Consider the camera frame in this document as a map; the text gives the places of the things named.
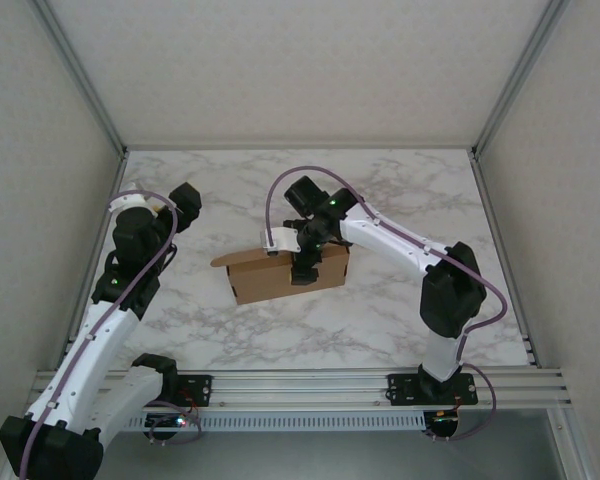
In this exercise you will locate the brown cardboard box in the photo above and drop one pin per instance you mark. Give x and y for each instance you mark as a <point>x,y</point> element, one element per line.
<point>265,280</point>

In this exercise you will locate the aluminium mounting rail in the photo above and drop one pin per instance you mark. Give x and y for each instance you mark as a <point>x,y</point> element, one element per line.
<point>305,390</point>

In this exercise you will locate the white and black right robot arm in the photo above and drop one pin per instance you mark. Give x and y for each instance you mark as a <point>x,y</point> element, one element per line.
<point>385,235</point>

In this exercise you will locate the small controller board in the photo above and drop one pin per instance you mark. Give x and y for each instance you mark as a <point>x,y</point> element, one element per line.
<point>162,421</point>
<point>442,417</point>

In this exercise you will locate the aluminium frame post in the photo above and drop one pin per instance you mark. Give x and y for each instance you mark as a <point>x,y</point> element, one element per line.
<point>82,80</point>
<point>515,80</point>

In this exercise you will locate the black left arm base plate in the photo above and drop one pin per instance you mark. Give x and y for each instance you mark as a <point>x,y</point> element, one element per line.
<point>200,387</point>

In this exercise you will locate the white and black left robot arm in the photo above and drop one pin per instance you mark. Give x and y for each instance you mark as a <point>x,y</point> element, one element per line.
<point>95,360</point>

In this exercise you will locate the aluminium table end rail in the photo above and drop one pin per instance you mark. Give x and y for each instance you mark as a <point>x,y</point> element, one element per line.
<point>300,148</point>

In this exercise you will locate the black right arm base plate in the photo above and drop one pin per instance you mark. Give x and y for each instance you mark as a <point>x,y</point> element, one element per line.
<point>402,387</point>

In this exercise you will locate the aluminium table side rail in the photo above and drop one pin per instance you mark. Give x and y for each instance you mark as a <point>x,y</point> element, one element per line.
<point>481,180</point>
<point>116,177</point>

